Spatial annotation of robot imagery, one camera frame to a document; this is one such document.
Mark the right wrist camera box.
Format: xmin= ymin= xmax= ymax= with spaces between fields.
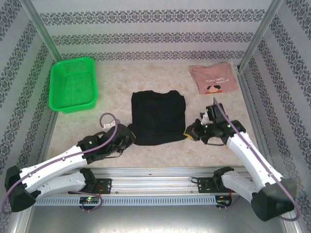
xmin=198 ymin=111 xmax=210 ymax=125

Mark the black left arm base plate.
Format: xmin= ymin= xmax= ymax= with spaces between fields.
xmin=68 ymin=178 xmax=113 ymax=195

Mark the black t-shirt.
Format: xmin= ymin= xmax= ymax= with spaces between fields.
xmin=128 ymin=90 xmax=188 ymax=146

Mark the aluminium mounting rail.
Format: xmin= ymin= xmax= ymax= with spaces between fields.
xmin=23 ymin=166 xmax=289 ymax=195

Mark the aluminium frame post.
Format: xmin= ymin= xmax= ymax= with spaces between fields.
xmin=23 ymin=0 xmax=64 ymax=63
xmin=237 ymin=0 xmax=284 ymax=70

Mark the grey slotted cable duct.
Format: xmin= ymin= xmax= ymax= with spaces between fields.
xmin=33 ymin=196 xmax=217 ymax=207

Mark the green plastic basket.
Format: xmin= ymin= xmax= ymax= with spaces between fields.
xmin=48 ymin=57 xmax=99 ymax=114

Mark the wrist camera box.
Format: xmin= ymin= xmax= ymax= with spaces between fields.
xmin=102 ymin=120 xmax=118 ymax=130
xmin=198 ymin=111 xmax=210 ymax=125

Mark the pink folded t-shirt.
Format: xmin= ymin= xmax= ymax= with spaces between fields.
xmin=189 ymin=62 xmax=238 ymax=95

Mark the aluminium side rail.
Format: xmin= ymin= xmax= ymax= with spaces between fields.
xmin=34 ymin=110 xmax=59 ymax=170
xmin=234 ymin=63 xmax=280 ymax=174

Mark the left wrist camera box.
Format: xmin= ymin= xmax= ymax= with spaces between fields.
xmin=102 ymin=120 xmax=118 ymax=130

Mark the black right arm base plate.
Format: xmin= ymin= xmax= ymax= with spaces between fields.
xmin=197 ymin=178 xmax=242 ymax=194

